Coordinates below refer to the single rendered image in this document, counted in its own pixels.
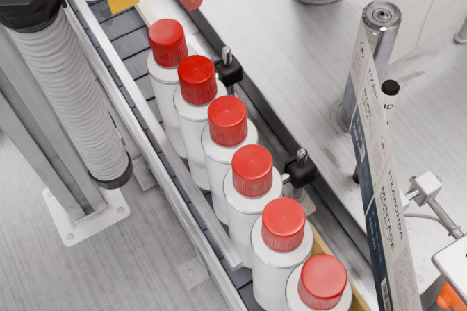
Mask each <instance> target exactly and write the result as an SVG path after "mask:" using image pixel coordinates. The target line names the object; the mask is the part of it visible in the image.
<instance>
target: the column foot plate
mask: <svg viewBox="0 0 467 311"><path fill-rule="evenodd" d="M99 189H100V190H101V193H102V194H103V196H104V198H105V200H106V202H107V204H108V208H107V209H105V210H103V211H101V212H99V213H97V214H96V215H94V216H92V217H90V218H88V219H86V220H84V221H82V222H81V223H79V224H75V223H74V222H73V221H72V219H71V218H70V216H69V215H68V214H67V213H66V211H65V210H64V209H63V207H62V206H61V204H59V202H58V201H57V200H56V198H55V197H54V195H53V194H52V193H51V192H50V191H49V189H48V188H46V189H44V190H43V192H42V196H43V198H44V200H45V203H46V204H47V207H48V209H49V211H50V213H51V216H52V218H53V220H54V223H55V225H56V227H57V229H58V232H59V234H60V236H61V238H62V241H63V243H64V245H65V246H68V247H69V246H73V245H75V244H77V243H79V242H80V241H82V240H84V239H86V238H88V237H90V236H91V235H94V234H95V233H98V232H99V231H101V230H103V229H105V228H107V227H109V226H111V225H112V224H114V223H116V222H118V221H120V220H122V219H123V218H125V217H128V216H129V215H130V213H131V211H130V208H129V206H128V205H127V203H126V201H125V199H124V197H123V195H122V193H121V191H120V189H119V188H117V189H114V190H107V189H104V188H102V187H99Z"/></svg>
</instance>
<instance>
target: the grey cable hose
mask: <svg viewBox="0 0 467 311"><path fill-rule="evenodd" d="M0 23H1V24H2V25H3V26H5V27H6V29H7V30H8V32H9V34H10V36H11V37H12V39H13V41H14V42H15V44H16V46H17V48H18V49H19V51H20V53H21V54H22V56H23V58H24V59H25V61H26V63H27V64H28V66H29V68H30V69H31V71H32V73H33V75H34V77H35V78H36V80H37V82H38V83H39V85H40V87H41V88H42V91H43V92H44V94H45V96H46V97H47V98H48V100H49V102H50V104H51V106H52V107H53V109H54V110H55V112H56V114H57V115H58V118H59V120H60V121H61V123H62V125H63V126H64V128H65V130H66V131H67V133H68V135H69V136H70V138H71V140H72V141H73V143H74V145H75V147H76V148H77V151H78V152H79V153H80V155H81V157H82V158H83V161H84V162H85V164H86V166H87V167H88V174H89V176H90V177H91V179H92V180H93V181H94V182H95V183H96V184H97V185H98V186H99V187H102V188H104V189H107V190H114V189H117V188H120V187H122V186H123V185H125V184H126V183H127V182H128V181H129V179H130V177H131V175H132V171H133V163H132V159H131V156H130V154H129V153H128V152H127V151H126V150H125V149H124V147H123V144H122V142H121V139H120V137H119V135H118V133H117V131H116V128H115V125H114V123H113V121H112V119H111V117H110V114H109V112H108V109H107V107H106V104H105V103H104V100H103V98H102V96H101V94H100V91H99V88H98V87H97V84H96V81H95V79H94V77H93V75H92V72H91V71H90V68H89V66H88V63H87V61H86V59H85V56H84V55H83V52H82V50H81V48H80V45H79V43H78V40H77V38H76V36H75V34H74V31H73V29H72V26H71V25H70V22H69V20H68V18H67V15H66V13H65V10H64V8H63V5H62V0H0Z"/></svg>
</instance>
